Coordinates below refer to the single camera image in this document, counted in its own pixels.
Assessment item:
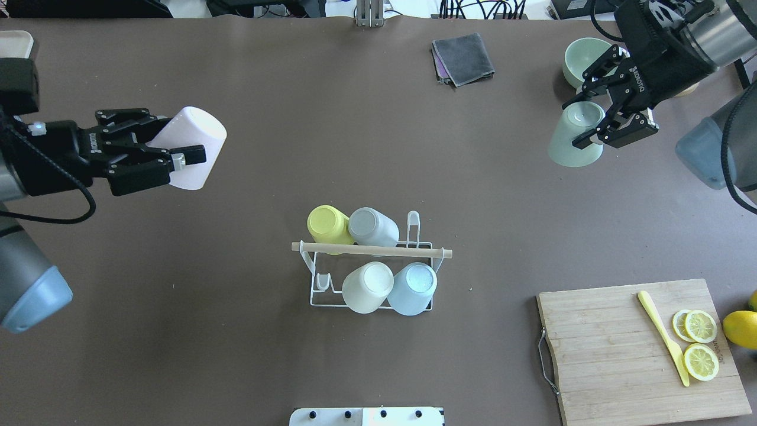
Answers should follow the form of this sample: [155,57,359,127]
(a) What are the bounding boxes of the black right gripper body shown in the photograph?
[614,1,717,108]

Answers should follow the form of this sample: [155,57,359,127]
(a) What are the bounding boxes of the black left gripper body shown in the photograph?
[8,120,104,198]

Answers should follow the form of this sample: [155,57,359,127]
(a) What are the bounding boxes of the green cup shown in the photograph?
[547,101,605,167]

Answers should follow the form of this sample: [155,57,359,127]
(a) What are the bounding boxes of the pink cup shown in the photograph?
[147,106,227,191]

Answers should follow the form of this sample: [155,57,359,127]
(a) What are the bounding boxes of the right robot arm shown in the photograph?
[547,1,755,214]

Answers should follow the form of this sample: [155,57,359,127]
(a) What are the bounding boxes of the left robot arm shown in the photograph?
[1,57,227,334]

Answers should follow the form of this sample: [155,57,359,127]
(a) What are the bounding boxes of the yellow cup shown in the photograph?
[306,205,355,246]

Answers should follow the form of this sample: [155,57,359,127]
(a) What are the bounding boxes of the grey cup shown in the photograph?
[348,207,399,247]

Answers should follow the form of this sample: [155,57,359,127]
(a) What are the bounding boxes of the white cup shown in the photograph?
[342,262,394,314]

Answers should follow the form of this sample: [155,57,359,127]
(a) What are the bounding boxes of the blue cup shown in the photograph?
[387,262,438,316]

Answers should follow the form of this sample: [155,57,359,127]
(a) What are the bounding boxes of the green bowl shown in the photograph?
[562,37,612,89]

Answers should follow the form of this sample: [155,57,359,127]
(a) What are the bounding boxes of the beige tray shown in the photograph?
[0,30,35,59]

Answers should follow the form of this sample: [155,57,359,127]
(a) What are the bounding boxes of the grey folded cloth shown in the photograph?
[431,33,496,88]

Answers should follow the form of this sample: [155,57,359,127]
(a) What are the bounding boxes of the yellow plastic knife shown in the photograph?
[636,290,690,388]

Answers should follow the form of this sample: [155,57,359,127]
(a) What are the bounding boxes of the lemon slice upper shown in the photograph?
[671,309,717,344]

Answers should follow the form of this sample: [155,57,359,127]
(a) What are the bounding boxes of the lemon slice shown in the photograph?
[671,309,717,344]
[683,343,719,381]

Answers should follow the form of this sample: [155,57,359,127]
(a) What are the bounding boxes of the yellow lemon near board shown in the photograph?
[722,310,756,350]

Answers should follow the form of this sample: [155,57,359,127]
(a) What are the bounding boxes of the wooden cutting board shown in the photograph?
[537,279,752,425]

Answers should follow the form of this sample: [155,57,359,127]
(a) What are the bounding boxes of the lemon slice lower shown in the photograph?
[683,343,719,381]

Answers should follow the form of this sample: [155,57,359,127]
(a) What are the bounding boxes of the white wire cup holder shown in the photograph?
[291,205,452,316]

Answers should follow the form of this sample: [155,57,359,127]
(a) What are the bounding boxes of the aluminium frame post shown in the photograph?
[355,0,385,28]

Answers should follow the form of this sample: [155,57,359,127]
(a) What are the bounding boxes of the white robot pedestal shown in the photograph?
[289,406,445,425]

